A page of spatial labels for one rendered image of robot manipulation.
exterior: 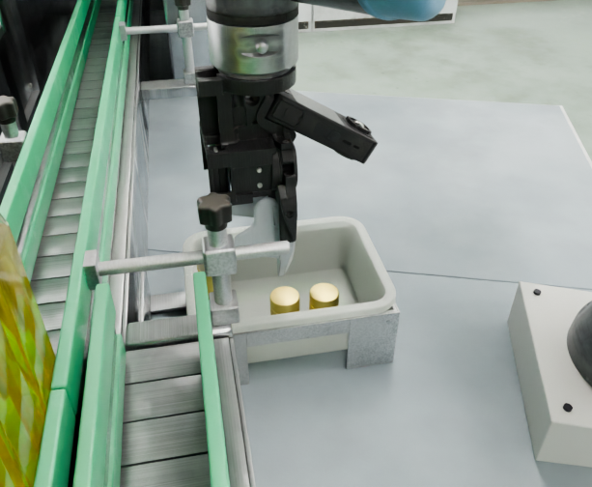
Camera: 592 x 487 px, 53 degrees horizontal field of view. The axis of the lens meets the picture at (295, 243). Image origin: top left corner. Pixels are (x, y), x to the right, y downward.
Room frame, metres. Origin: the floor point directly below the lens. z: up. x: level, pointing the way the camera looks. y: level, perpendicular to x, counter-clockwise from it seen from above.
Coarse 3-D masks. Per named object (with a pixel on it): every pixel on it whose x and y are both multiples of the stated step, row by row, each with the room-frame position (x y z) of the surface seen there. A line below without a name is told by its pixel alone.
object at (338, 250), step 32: (320, 224) 0.61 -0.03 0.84; (352, 224) 0.60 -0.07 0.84; (320, 256) 0.60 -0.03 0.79; (352, 256) 0.59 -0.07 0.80; (192, 288) 0.48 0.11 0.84; (256, 288) 0.56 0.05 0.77; (352, 288) 0.56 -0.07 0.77; (384, 288) 0.48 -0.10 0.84; (256, 320) 0.43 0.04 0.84; (288, 320) 0.44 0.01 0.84; (320, 320) 0.44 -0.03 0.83
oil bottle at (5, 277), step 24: (0, 216) 0.27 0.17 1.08; (0, 240) 0.26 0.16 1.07; (0, 264) 0.25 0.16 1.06; (0, 288) 0.24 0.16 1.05; (24, 288) 0.27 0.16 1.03; (0, 312) 0.23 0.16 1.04; (24, 312) 0.26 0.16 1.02; (24, 336) 0.24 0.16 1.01; (24, 360) 0.23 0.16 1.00; (48, 360) 0.27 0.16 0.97; (48, 384) 0.25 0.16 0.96
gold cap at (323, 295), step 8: (312, 288) 0.51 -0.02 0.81; (320, 288) 0.51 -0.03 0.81; (328, 288) 0.51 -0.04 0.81; (336, 288) 0.51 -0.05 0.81; (312, 296) 0.50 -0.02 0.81; (320, 296) 0.50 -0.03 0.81; (328, 296) 0.50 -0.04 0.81; (336, 296) 0.50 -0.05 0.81; (312, 304) 0.50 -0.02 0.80; (320, 304) 0.49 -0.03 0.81; (328, 304) 0.49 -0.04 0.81; (336, 304) 0.50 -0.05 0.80
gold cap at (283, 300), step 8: (280, 288) 0.51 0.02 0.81; (288, 288) 0.51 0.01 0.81; (272, 296) 0.50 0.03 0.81; (280, 296) 0.50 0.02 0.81; (288, 296) 0.50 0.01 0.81; (296, 296) 0.50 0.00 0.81; (272, 304) 0.49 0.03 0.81; (280, 304) 0.49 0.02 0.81; (288, 304) 0.49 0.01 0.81; (296, 304) 0.49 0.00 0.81; (272, 312) 0.49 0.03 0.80; (280, 312) 0.49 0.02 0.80; (288, 312) 0.49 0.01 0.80
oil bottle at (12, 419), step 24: (0, 336) 0.22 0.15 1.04; (0, 360) 0.21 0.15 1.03; (0, 384) 0.20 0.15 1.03; (24, 384) 0.22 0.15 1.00; (0, 408) 0.19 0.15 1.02; (24, 408) 0.21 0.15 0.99; (0, 432) 0.18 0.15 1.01; (24, 432) 0.20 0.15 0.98; (24, 456) 0.19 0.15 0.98; (24, 480) 0.18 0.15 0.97
